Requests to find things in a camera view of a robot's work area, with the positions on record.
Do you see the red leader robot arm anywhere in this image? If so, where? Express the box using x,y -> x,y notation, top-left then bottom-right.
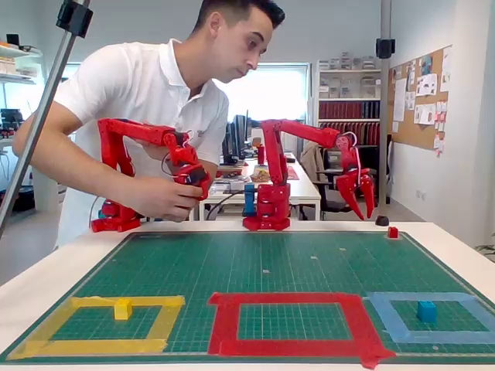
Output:
90,117 -> 213,233

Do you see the man's right forearm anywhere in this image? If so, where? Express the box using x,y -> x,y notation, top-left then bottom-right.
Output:
11,123 -> 136,209

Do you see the blue toy brick cube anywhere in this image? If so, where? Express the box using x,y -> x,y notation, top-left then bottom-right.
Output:
416,300 -> 438,324

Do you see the blue tape square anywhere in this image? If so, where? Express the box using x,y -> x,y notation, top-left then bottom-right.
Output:
363,291 -> 495,345

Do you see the red tape square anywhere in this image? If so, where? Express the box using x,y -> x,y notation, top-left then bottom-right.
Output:
207,292 -> 398,370

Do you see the yellow toy brick cube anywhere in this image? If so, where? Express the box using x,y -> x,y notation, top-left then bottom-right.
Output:
114,298 -> 133,321

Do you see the yellow tape square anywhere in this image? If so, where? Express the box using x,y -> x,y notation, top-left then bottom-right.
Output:
6,295 -> 186,360

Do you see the man's right hand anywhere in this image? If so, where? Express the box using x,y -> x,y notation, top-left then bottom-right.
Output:
129,179 -> 204,223

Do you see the man's left hand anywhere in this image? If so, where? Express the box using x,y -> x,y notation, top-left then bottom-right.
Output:
135,138 -> 173,160

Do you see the black office chair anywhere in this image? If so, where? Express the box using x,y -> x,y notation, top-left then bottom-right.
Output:
315,145 -> 382,221

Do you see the white office desk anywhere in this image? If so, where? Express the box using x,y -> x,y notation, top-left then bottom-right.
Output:
193,154 -> 322,221

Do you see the beige jacket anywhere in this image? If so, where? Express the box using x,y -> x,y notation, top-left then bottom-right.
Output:
300,141 -> 326,182

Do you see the white bookshelf with binders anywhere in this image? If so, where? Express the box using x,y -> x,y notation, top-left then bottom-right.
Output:
316,57 -> 384,148

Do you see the vertical metal pole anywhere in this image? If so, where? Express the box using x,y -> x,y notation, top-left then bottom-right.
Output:
378,0 -> 392,208

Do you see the cork pin board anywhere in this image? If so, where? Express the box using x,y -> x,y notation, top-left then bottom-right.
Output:
387,45 -> 453,152

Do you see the wide bright window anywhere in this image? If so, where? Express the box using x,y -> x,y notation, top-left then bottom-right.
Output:
214,63 -> 310,124

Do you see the black computer monitor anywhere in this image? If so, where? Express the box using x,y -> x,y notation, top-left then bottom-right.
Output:
220,121 -> 234,165
231,110 -> 252,159

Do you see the green cutting mat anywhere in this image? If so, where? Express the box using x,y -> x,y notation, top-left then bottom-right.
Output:
0,230 -> 495,365

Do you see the green potted plant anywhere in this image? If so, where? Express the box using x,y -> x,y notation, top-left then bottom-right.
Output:
474,242 -> 495,264

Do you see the black pole clamp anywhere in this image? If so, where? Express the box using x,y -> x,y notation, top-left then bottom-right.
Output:
375,37 -> 396,60
56,0 -> 94,39

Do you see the man in white polo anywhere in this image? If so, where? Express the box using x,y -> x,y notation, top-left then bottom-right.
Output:
11,0 -> 287,248

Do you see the slanted metal pole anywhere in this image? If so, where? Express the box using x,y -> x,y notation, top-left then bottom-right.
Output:
0,0 -> 92,237

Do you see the white wall shelf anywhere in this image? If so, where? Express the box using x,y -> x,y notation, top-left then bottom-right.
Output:
0,34 -> 43,84

